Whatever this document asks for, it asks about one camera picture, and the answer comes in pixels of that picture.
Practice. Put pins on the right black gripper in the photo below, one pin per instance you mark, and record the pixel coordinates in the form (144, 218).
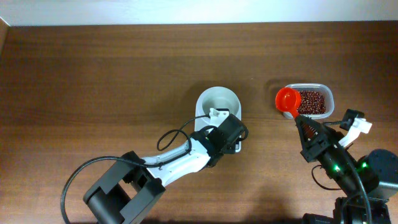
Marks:
(318, 145)

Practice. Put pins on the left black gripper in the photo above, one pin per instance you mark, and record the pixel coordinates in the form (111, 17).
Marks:
(227, 149)

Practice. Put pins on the orange plastic measuring scoop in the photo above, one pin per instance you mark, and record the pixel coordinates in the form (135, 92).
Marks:
(288, 100)

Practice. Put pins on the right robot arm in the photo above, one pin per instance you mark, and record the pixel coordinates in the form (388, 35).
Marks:
(368, 183)

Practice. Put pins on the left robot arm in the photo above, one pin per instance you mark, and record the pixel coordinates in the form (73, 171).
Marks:
(128, 190)

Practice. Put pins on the red adzuki beans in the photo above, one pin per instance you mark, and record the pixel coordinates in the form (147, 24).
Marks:
(312, 102)

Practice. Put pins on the clear plastic container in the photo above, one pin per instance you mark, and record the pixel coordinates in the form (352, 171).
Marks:
(324, 90)

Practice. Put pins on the white round bowl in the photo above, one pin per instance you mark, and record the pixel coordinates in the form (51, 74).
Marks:
(218, 97)

